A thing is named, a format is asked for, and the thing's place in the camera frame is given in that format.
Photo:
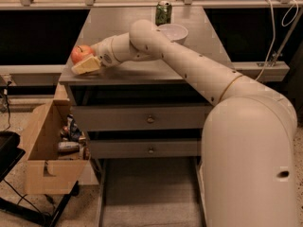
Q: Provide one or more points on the black stand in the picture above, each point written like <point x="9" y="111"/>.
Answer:
<point x="18" y="209"/>

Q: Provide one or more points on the cardboard box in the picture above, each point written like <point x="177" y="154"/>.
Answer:
<point x="46" y="173"/>

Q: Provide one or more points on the grey top drawer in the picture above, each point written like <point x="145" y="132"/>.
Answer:
<point x="140" y="117"/>

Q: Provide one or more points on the dark bottle in box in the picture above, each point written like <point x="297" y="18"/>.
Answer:
<point x="71" y="131"/>

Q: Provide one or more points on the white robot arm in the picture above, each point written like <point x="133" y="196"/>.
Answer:
<point x="248" y="137"/>

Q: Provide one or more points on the silver can in box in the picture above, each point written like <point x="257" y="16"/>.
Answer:
<point x="68" y="146"/>

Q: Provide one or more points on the grey middle drawer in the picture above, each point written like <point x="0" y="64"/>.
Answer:
<point x="146" y="148"/>

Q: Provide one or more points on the grey open bottom drawer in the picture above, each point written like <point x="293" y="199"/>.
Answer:
<point x="151" y="192"/>

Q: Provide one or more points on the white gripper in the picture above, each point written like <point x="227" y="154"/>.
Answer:
<point x="102" y="52"/>

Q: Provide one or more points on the white ceramic bowl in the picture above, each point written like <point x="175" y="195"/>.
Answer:
<point x="176" y="32"/>

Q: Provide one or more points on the green soda can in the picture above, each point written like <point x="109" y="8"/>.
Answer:
<point x="163" y="13"/>

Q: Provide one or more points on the red apple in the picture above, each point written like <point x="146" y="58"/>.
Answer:
<point x="79" y="52"/>

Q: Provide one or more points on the grey drawer cabinet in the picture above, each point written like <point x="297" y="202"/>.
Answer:
<point x="141" y="82"/>

